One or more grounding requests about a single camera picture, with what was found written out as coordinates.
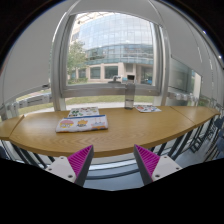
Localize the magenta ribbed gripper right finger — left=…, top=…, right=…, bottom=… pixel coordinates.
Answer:
left=134, top=145, right=181, bottom=185

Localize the dark chair at right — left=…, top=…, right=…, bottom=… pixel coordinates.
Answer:
left=205, top=116, right=224, bottom=160

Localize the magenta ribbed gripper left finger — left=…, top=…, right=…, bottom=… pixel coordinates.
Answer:
left=46, top=145, right=94, bottom=186

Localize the colourful sticker sheet book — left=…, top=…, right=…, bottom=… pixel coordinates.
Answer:
left=68, top=107, right=99, bottom=117

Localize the colourful picture booklet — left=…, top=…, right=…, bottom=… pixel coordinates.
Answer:
left=135, top=105, right=161, bottom=113

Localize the clear water bottle black lid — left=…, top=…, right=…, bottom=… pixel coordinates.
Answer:
left=125, top=75, right=135, bottom=109

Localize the white window frame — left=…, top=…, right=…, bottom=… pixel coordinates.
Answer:
left=51, top=0, right=169, bottom=111

